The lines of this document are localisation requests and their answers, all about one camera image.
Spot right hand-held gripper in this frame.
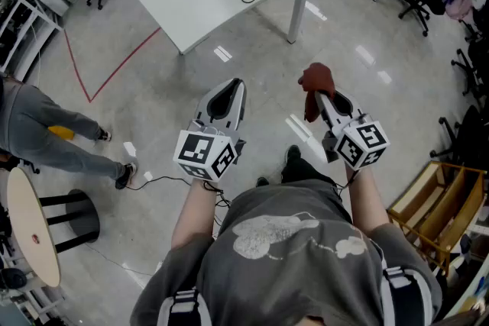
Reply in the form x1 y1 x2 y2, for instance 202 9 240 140
315 89 391 172

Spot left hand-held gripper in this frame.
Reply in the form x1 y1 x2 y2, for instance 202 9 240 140
173 79 248 182

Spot red wiping cloth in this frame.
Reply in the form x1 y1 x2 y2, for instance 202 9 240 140
297 62 337 124

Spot person's right forearm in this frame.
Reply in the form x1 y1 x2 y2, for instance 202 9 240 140
345 163 391 237

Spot person's left forearm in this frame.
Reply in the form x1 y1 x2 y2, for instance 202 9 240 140
170 177 215 251

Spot person's black right shoe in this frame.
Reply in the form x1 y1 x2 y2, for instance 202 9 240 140
285 144 303 166

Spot person's black trousers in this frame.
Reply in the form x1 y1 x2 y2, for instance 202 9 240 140
280 157 339 190

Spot red floor tape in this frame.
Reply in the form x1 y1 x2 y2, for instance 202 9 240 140
63 26 162 104

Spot wooden crate shelf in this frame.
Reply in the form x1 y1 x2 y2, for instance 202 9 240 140
387 160 488 278

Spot pink bag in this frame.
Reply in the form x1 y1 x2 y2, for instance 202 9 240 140
445 0 475 21

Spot yellow object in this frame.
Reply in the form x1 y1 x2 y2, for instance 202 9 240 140
47 125 75 140

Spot person's grey t-shirt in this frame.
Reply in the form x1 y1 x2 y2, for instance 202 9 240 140
129 179 444 326

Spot round wooden side table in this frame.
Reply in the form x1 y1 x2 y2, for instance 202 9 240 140
6 166 101 288

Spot white shelving rack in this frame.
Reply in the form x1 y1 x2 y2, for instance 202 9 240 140
0 0 64 81

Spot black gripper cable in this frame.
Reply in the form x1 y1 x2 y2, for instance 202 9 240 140
129 174 232 209
335 169 362 200

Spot black white harness strap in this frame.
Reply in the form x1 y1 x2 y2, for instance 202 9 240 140
156 289 213 326
381 266 436 326

